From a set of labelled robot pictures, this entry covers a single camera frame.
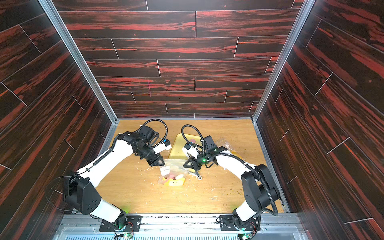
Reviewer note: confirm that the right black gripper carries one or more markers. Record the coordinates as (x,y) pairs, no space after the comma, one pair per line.
(195,159)

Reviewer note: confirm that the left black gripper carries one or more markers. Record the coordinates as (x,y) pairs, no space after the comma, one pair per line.
(155,161)

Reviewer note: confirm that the clear resealable bag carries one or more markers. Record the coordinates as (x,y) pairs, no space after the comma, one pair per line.
(173,174)
(222,142)

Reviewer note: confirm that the metal tongs white tips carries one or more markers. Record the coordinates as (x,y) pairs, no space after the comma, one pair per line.
(197,175)

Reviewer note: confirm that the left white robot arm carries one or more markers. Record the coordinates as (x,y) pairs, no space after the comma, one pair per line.
(79,188)

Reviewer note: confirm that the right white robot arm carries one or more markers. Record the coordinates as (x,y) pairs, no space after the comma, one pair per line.
(260,189)

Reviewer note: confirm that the yellow plastic tray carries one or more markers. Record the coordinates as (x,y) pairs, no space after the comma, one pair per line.
(176,150)

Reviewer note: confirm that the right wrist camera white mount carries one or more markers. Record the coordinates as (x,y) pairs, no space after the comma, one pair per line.
(190,150)

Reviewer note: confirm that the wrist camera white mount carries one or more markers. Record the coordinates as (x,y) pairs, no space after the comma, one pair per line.
(163,146)
(190,150)

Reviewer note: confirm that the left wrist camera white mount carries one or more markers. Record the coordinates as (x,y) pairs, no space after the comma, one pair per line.
(163,146)

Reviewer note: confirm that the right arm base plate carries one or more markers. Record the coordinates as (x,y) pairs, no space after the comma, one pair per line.
(232,223)

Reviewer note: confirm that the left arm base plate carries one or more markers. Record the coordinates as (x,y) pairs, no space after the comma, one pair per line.
(129,223)

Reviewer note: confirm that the front aluminium rail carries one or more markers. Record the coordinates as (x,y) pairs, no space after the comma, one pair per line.
(182,227)

